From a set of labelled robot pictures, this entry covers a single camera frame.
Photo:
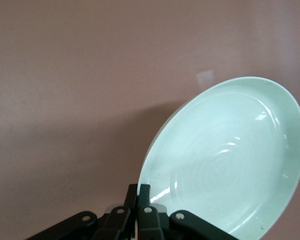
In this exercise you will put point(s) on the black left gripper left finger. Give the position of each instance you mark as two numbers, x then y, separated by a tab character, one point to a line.
117	225

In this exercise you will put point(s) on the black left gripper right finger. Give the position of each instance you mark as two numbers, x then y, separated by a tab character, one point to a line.
147	225

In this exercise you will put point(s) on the pale green ceramic plate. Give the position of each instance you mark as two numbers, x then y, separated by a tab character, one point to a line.
227	155

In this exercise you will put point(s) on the small square tape patch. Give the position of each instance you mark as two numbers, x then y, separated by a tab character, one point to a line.
205	77

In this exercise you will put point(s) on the brown table mat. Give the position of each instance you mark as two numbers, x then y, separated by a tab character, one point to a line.
65	75

